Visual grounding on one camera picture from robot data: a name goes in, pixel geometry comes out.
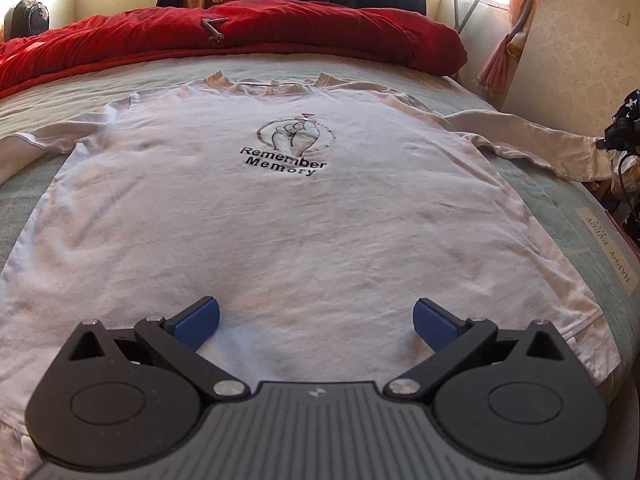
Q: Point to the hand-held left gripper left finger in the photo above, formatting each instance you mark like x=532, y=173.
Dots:
x=197, y=322

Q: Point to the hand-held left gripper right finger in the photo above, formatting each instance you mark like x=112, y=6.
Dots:
x=435, y=322

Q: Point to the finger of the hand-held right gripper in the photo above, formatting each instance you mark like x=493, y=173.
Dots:
x=602, y=144

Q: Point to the white printed t-shirt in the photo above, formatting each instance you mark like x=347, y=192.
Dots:
x=300, y=220

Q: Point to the star patterned dark cloth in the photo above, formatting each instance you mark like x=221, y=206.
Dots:
x=631, y=105

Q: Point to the pink striped curtain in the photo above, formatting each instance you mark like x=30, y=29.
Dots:
x=510, y=35

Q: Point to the red quilt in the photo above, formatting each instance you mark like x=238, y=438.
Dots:
x=300, y=30

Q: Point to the dark backpack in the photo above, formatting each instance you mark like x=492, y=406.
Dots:
x=27, y=17

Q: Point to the metal bracket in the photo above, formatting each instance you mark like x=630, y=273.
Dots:
x=215, y=30

